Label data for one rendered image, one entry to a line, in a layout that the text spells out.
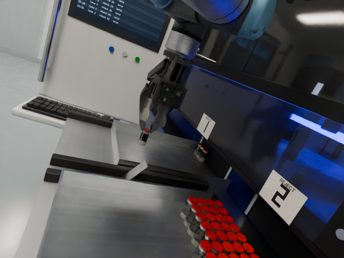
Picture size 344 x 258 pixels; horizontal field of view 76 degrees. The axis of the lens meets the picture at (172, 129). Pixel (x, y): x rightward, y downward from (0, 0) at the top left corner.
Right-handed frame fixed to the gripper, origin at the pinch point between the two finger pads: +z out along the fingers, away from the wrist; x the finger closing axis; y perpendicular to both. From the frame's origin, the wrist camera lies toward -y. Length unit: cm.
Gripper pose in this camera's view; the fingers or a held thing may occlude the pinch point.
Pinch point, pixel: (147, 126)
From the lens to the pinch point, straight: 60.6
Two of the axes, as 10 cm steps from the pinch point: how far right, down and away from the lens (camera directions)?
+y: 2.8, 3.9, -8.8
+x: 8.8, 2.6, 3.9
